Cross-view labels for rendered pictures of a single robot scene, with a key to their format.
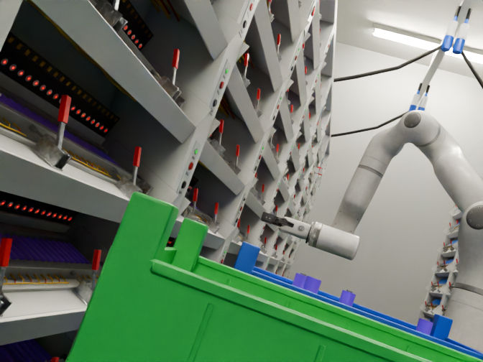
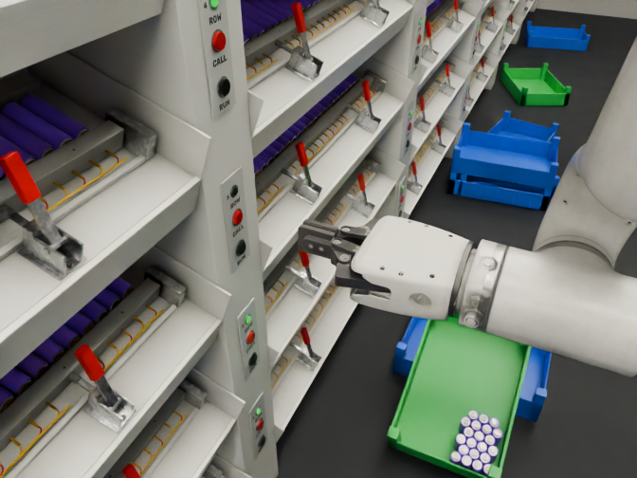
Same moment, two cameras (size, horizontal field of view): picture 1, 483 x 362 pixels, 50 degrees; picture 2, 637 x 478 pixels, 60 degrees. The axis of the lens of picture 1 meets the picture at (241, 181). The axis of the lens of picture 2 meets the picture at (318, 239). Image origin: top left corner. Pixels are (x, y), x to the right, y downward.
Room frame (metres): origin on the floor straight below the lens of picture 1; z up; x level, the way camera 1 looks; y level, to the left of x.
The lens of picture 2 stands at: (1.33, -0.23, 0.95)
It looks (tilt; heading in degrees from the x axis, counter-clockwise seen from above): 37 degrees down; 13
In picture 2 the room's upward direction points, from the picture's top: straight up
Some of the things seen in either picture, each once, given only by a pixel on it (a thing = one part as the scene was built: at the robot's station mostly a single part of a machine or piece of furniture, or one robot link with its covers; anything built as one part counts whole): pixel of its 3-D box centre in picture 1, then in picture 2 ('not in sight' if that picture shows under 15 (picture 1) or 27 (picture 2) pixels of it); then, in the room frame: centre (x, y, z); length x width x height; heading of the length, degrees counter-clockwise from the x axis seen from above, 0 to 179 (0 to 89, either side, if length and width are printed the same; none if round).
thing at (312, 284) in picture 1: (305, 303); not in sight; (0.63, -0.12, 0.44); 0.02 x 0.02 x 0.06
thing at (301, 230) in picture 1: (297, 228); (416, 266); (1.76, -0.23, 0.60); 0.11 x 0.10 x 0.07; 78
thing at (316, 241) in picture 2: (270, 218); (323, 250); (1.76, -0.14, 0.60); 0.07 x 0.03 x 0.03; 78
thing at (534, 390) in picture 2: not in sight; (475, 350); (2.19, -0.38, 0.04); 0.30 x 0.20 x 0.08; 78
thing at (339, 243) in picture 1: (338, 242); (571, 306); (1.73, -0.37, 0.60); 0.13 x 0.09 x 0.08; 78
